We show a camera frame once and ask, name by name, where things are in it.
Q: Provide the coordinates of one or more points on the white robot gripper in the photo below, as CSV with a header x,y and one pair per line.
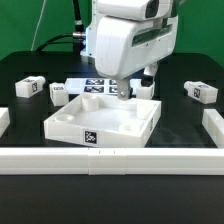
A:
x,y
131,35

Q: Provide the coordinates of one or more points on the white square table top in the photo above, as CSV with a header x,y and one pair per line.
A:
x,y
105,121

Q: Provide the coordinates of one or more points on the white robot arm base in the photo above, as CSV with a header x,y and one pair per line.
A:
x,y
88,53

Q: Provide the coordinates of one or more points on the white right fence piece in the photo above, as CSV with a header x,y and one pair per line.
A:
x,y
213,123

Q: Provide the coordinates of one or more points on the white fence piece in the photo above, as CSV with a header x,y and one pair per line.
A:
x,y
213,123
4,119

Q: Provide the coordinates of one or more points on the white left fence piece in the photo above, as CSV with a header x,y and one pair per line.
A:
x,y
4,119

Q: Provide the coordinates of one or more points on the white apriltag base plate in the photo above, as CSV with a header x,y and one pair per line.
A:
x,y
98,85

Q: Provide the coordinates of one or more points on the white front fence wall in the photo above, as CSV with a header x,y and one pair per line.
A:
x,y
105,161

